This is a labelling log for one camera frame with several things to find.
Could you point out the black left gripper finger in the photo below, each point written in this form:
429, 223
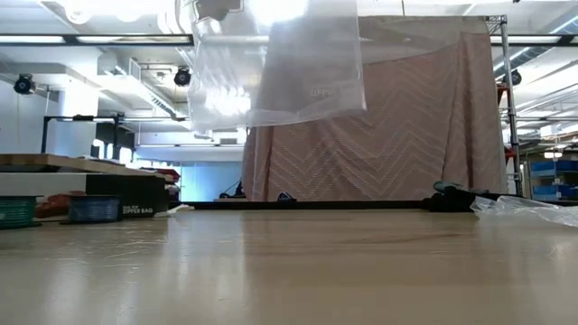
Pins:
219, 8

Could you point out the clear plastic zipper bag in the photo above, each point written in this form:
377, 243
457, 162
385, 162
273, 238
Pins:
293, 81

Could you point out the red item on workbench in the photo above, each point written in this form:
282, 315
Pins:
167, 173

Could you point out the black floor stand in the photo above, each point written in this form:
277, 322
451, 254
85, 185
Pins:
238, 187

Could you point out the black white zipper bag box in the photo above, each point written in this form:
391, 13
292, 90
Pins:
135, 194

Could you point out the wooden top workbench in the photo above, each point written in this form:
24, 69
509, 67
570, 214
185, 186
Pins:
45, 160

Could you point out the pink chevron blanket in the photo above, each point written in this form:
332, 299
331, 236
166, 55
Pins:
429, 135

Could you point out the red plastic bin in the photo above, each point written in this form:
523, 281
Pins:
510, 153
502, 92

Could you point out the heap of clear plastic bags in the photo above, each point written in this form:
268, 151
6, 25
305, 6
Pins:
524, 208

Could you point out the blue storage bin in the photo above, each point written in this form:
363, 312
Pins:
553, 190
553, 167

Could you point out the white air duct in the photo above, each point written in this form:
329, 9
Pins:
113, 86

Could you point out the distant black metal frame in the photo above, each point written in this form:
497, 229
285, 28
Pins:
81, 117

